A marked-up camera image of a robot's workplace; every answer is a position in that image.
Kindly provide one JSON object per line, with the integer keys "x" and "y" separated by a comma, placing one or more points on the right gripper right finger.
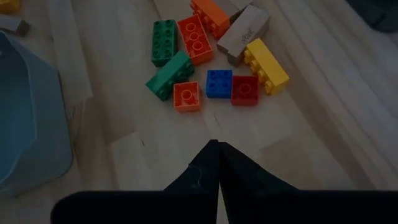
{"x": 280, "y": 205}

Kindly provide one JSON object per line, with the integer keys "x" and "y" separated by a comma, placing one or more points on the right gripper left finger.
{"x": 174, "y": 205}

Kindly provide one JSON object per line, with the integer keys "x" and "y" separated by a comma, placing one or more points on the orange small toy brick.
{"x": 186, "y": 96}

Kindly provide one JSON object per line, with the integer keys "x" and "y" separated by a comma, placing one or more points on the red small toy brick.
{"x": 244, "y": 90}

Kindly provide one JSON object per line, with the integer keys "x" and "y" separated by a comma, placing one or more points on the yellow long toy brick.
{"x": 265, "y": 65}

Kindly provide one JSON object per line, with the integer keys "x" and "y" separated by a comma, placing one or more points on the blue small toy brick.
{"x": 219, "y": 84}

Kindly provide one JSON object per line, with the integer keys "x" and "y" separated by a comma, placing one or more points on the green long toy brick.
{"x": 170, "y": 75}
{"x": 164, "y": 42}

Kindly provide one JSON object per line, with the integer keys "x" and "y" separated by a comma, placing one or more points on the orange-red long toy brick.
{"x": 195, "y": 39}

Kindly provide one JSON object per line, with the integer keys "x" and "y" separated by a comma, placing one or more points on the orange long toy brick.
{"x": 211, "y": 15}

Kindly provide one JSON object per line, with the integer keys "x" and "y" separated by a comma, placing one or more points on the yellow small toy brick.
{"x": 9, "y": 5}

